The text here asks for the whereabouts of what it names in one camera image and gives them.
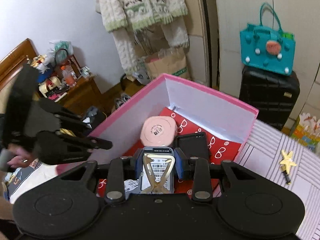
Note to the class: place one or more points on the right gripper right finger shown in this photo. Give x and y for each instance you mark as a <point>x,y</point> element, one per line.
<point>192,177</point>

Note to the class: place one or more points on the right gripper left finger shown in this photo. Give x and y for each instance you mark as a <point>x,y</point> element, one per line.
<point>120,170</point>

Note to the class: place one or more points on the yellow star hair clip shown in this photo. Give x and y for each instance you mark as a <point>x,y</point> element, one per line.
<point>285,165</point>

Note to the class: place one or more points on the person hand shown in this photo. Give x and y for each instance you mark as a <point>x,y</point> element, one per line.
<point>15,156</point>

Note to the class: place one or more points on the yellow waste bin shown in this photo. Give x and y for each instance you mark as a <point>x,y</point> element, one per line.
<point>93,118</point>

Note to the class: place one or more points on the red patterned card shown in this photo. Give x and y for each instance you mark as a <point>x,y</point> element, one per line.
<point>219,149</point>

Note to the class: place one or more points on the wooden nightstand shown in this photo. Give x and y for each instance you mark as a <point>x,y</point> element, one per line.
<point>78,99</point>

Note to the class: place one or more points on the pink storage box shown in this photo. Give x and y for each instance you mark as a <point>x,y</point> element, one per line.
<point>217,112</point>

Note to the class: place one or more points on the pink round device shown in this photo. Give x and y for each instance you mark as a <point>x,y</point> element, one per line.
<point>158,131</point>

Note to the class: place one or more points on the striped tablecloth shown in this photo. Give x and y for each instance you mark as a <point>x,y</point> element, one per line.
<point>262,155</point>

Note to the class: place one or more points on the grey sneaker left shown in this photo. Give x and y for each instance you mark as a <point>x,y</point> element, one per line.
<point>118,102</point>

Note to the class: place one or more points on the black suitcase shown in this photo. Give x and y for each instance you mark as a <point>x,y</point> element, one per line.
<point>274,95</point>

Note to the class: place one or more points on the colourful gift bag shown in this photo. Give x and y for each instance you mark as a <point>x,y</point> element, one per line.
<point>306,131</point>

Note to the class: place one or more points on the brown paper bag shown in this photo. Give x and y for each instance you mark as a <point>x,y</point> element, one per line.
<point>168,61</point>

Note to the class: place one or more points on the white green knit cardigan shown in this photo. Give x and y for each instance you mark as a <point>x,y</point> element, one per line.
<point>123,18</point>

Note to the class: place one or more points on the teal felt handbag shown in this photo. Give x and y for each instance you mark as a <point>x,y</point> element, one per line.
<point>266,48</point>

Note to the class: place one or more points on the white wardrobe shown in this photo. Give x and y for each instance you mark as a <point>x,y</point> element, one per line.
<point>214,55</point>

